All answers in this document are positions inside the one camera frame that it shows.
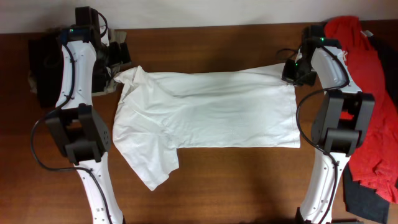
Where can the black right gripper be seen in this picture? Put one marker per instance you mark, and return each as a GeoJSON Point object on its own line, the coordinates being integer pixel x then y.
{"type": "Point", "coordinates": [286, 74]}

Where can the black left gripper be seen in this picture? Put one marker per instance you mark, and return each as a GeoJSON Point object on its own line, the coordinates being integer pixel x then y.
{"type": "Point", "coordinates": [118, 58]}

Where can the white t-shirt with robot print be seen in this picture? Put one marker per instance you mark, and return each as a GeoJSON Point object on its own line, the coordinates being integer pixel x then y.
{"type": "Point", "coordinates": [160, 112]}

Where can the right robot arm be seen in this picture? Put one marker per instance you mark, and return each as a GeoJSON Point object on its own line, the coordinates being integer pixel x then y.
{"type": "Point", "coordinates": [342, 121]}

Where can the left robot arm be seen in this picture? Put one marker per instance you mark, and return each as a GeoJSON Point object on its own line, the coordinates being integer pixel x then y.
{"type": "Point", "coordinates": [90, 61]}

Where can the folded beige garment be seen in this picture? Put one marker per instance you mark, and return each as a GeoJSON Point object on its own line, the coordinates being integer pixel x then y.
{"type": "Point", "coordinates": [120, 37]}

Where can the folded black garment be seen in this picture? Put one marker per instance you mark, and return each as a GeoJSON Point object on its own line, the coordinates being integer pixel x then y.
{"type": "Point", "coordinates": [46, 65]}

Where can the dark grey garment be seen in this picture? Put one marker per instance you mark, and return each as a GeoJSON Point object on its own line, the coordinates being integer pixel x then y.
{"type": "Point", "coordinates": [370, 178]}

